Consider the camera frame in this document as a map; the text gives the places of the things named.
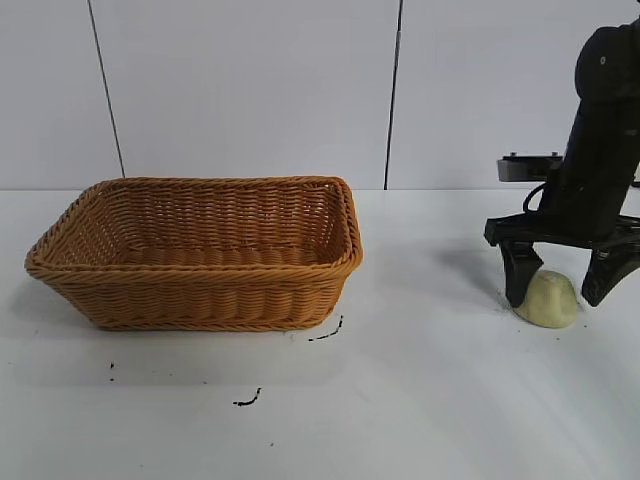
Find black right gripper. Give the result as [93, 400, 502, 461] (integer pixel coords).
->
[483, 99, 640, 308]

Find pale yellow egg yolk pastry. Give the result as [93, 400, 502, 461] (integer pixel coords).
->
[514, 269, 580, 330]

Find brown wicker basket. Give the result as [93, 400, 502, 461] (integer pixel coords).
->
[24, 174, 365, 333]

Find black cable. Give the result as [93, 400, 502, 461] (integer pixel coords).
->
[521, 183, 547, 216]

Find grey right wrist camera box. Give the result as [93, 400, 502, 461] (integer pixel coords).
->
[495, 152, 640, 189]

